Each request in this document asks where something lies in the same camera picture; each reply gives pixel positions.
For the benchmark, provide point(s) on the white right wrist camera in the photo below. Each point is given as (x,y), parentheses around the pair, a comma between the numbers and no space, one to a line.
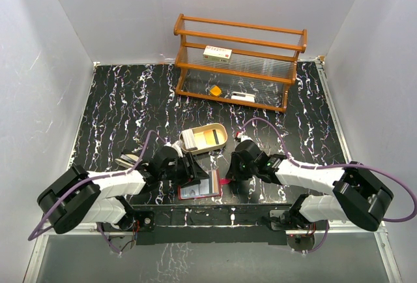
(241,137)

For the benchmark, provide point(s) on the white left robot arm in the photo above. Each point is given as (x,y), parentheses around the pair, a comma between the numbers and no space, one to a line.
(81,196)

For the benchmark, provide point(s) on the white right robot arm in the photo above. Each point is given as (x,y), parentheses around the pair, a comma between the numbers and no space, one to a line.
(345,193)

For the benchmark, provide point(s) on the orange yellow small block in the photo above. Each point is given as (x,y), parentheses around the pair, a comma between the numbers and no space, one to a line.
(215,91)

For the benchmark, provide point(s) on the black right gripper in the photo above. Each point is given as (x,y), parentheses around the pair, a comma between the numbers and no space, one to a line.
(233,173)

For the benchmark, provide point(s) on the red card holder wallet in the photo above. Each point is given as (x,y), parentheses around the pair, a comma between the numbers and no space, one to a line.
(201,190)

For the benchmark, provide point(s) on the orange wooden shelf rack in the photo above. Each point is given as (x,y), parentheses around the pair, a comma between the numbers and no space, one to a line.
(263,61)

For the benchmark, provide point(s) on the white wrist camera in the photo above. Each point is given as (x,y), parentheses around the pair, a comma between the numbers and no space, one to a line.
(178,147)
(241,137)

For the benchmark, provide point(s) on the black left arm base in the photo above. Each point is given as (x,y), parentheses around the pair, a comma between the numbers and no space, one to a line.
(128,220)

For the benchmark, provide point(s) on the beige oval card tray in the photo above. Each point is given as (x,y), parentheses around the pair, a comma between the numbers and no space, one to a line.
(208,138)

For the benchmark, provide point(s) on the gold credit card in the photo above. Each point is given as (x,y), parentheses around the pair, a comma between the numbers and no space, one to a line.
(214,183)

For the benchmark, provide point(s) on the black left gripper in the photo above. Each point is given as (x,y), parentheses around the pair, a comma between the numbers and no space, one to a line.
(193,174)

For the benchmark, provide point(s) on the white red medicine box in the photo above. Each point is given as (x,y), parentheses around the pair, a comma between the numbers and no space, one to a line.
(217,54)

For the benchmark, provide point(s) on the white stapler on shelf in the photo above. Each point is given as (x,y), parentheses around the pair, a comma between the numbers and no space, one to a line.
(243,96)

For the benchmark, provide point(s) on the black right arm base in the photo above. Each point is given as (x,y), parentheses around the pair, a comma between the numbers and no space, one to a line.
(291,220)

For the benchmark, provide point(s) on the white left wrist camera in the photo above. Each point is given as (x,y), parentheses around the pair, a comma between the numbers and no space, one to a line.
(178,147)

